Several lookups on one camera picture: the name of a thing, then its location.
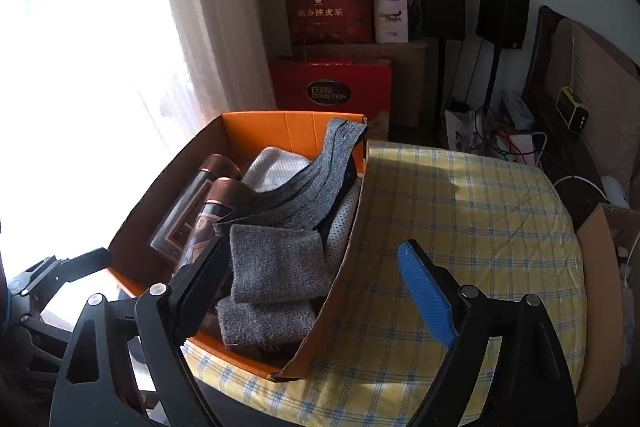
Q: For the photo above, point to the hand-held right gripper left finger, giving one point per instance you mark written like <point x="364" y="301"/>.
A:
<point x="200" y="287"/>

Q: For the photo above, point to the white sheer curtain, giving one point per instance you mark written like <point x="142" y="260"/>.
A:
<point x="125" y="32"/>

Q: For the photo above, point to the white mesh garment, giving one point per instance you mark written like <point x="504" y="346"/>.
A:
<point x="275" y="167"/>

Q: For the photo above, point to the brown lidded labelled jar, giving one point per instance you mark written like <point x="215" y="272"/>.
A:
<point x="222" y="202"/>
<point x="200" y="187"/>

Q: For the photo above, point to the large brown cardboard box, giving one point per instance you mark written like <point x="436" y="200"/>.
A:
<point x="410" y="77"/>

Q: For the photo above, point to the orange cardboard box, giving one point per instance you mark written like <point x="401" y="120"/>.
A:
<point x="260" y="132"/>

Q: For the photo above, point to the white plastic bag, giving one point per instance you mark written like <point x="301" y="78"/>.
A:
<point x="457" y="127"/>

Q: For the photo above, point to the grey fuzzy sock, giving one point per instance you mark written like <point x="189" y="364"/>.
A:
<point x="275" y="262"/>
<point x="265" y="322"/>

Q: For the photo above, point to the yellow plaid blanket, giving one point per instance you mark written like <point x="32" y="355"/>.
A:
<point x="450" y="207"/>

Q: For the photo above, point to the black speaker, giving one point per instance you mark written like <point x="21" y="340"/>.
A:
<point x="502" y="14"/>
<point x="440" y="2"/>

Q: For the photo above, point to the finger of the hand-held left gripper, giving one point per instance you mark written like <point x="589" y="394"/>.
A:
<point x="85" y="264"/>
<point x="42" y="264"/>

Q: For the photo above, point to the white rounded device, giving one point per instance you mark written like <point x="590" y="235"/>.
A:
<point x="614" y="192"/>

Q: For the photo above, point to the beige cushion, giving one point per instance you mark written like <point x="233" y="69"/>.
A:
<point x="600" y="97"/>

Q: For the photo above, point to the long grey ribbed sock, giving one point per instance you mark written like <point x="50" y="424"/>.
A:
<point x="310" y="187"/>

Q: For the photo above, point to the red gift bag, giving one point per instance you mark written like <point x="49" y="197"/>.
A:
<point x="330" y="82"/>

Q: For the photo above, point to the dark wooden headboard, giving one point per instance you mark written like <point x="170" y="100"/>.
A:
<point x="540" y="72"/>

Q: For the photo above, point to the red gift box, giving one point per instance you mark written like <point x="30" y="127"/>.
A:
<point x="325" y="7"/>

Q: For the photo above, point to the white tissue roll pack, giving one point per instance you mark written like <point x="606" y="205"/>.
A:
<point x="390" y="14"/>

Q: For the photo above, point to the open brown cardboard box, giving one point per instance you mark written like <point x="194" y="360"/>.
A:
<point x="595" y="267"/>

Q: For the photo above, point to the green alarm clock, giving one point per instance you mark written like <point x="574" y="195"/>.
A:
<point x="572" y="107"/>

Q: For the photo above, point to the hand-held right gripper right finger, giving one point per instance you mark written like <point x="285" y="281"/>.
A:
<point x="425" y="292"/>

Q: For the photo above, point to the white grey power strip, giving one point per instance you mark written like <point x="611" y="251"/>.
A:
<point x="517" y="109"/>

